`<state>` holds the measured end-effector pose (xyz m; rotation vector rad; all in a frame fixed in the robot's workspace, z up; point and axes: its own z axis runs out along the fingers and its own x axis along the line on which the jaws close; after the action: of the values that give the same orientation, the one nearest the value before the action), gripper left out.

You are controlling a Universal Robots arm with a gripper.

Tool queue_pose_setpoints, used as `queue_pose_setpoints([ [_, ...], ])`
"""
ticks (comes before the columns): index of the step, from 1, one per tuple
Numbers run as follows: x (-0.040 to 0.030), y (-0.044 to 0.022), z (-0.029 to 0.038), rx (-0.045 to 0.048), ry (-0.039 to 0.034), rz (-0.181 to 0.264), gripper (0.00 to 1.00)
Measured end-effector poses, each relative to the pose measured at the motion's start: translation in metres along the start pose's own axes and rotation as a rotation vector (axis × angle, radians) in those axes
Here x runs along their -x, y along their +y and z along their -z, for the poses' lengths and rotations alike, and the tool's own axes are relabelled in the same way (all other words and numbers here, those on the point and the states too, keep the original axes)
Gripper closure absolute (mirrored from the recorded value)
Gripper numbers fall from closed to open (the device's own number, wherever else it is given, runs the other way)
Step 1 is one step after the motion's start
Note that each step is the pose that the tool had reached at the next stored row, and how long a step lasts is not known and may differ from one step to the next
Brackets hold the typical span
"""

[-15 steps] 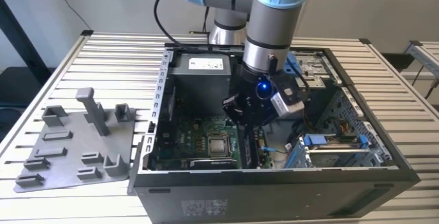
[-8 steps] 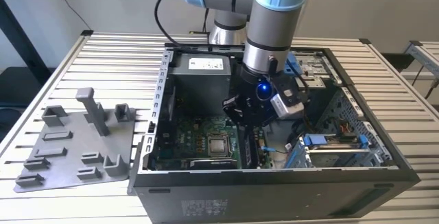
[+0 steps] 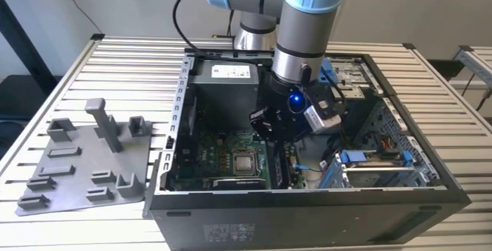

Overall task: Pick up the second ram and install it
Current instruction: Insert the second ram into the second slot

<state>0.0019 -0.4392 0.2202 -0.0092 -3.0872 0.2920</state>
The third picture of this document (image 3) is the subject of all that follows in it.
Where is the dark metal frame beam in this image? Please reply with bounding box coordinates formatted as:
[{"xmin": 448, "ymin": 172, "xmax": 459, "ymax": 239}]
[{"xmin": 0, "ymin": 0, "xmax": 59, "ymax": 90}]

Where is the metal disk bay cage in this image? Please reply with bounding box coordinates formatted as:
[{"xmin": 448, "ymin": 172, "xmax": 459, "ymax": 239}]
[{"xmin": 317, "ymin": 150, "xmax": 442, "ymax": 190}]

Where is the blue optical drive latch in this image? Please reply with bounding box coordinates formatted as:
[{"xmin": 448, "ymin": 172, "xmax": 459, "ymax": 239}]
[{"xmin": 319, "ymin": 59, "xmax": 340, "ymax": 86}]

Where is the black camera cable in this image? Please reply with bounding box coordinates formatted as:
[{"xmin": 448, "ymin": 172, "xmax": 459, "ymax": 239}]
[{"xmin": 172, "ymin": 0, "xmax": 279, "ymax": 63}]

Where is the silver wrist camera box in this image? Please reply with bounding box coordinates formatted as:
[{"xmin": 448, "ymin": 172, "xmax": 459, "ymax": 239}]
[{"xmin": 304, "ymin": 101, "xmax": 343, "ymax": 134}]

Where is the grey plastic parts rack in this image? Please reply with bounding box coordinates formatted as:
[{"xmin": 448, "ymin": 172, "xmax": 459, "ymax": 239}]
[{"xmin": 14, "ymin": 97, "xmax": 154, "ymax": 216}]

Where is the black open PC case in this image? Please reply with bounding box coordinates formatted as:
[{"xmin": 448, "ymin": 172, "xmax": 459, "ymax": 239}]
[{"xmin": 142, "ymin": 46, "xmax": 474, "ymax": 250}]

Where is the black graphics card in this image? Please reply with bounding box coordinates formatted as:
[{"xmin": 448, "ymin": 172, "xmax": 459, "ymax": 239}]
[{"xmin": 212, "ymin": 177, "xmax": 271, "ymax": 190}]

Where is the metal optical drive cage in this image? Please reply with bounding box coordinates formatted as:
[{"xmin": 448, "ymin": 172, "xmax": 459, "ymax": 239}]
[{"xmin": 319, "ymin": 56, "xmax": 382, "ymax": 136}]

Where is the green motherboard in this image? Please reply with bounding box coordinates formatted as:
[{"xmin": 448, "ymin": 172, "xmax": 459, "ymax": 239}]
[{"xmin": 172, "ymin": 130, "xmax": 309, "ymax": 191}]

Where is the silver CPU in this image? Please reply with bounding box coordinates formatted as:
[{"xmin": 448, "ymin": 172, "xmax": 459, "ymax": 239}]
[{"xmin": 234, "ymin": 156, "xmax": 257, "ymax": 176}]

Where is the blue disk carrier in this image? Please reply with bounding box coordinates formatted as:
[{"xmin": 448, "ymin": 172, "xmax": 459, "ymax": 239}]
[{"xmin": 337, "ymin": 151, "xmax": 416, "ymax": 171}]

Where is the CPU socket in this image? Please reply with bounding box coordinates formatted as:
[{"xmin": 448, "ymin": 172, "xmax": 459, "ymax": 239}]
[{"xmin": 230, "ymin": 149, "xmax": 261, "ymax": 178}]

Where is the grey Dell power supply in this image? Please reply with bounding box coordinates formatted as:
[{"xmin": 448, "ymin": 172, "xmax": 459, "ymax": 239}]
[{"xmin": 190, "ymin": 59, "xmax": 267, "ymax": 130}]

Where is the metal slat side table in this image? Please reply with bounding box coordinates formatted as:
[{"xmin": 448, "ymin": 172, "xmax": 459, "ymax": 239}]
[{"xmin": 450, "ymin": 45, "xmax": 492, "ymax": 92}]

